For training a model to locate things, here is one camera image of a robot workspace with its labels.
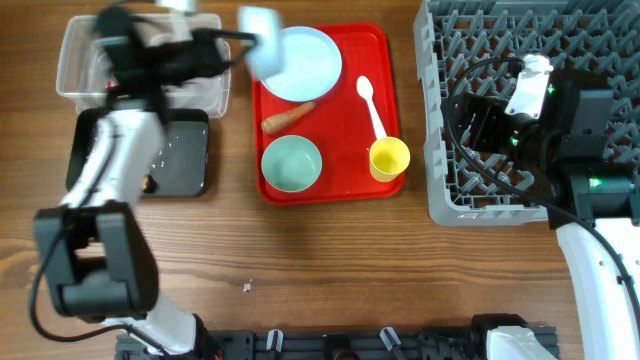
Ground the brown food scrap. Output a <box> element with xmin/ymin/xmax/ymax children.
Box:
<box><xmin>142</xmin><ymin>175</ymin><xmax>156</xmax><ymax>194</ymax></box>

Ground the light blue bowl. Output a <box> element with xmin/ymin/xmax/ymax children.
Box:
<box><xmin>238</xmin><ymin>6</ymin><xmax>284</xmax><ymax>80</ymax></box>

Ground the orange carrot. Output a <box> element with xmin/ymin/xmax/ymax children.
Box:
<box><xmin>261</xmin><ymin>101</ymin><xmax>315</xmax><ymax>135</ymax></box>

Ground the mint green bowl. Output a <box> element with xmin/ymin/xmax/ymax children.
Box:
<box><xmin>260</xmin><ymin>135</ymin><xmax>323</xmax><ymax>193</ymax></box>

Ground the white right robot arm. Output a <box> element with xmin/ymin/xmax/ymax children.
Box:
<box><xmin>443</xmin><ymin>54</ymin><xmax>639</xmax><ymax>359</ymax></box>

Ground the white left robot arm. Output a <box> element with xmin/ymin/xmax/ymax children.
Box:
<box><xmin>33</xmin><ymin>25</ymin><xmax>229</xmax><ymax>359</ymax></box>

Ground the grey dishwasher rack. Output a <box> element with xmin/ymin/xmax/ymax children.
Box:
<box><xmin>413</xmin><ymin>0</ymin><xmax>639</xmax><ymax>226</ymax></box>

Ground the clear plastic bin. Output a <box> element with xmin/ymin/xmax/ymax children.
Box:
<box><xmin>56</xmin><ymin>13</ymin><xmax>231</xmax><ymax>118</ymax></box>

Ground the yellow plastic cup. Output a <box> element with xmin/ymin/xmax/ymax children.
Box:
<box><xmin>369</xmin><ymin>137</ymin><xmax>411</xmax><ymax>182</ymax></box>

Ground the black plastic tray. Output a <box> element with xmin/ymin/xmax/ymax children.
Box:
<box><xmin>65</xmin><ymin>108</ymin><xmax>210</xmax><ymax>197</ymax></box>

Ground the white plastic spoon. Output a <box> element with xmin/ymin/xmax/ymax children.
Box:
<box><xmin>356</xmin><ymin>76</ymin><xmax>387</xmax><ymax>139</ymax></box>

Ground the red serving tray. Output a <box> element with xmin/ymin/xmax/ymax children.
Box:
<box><xmin>256</xmin><ymin>23</ymin><xmax>405</xmax><ymax>205</ymax></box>

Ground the light blue plate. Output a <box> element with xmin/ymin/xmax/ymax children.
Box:
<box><xmin>262</xmin><ymin>26</ymin><xmax>342</xmax><ymax>102</ymax></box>

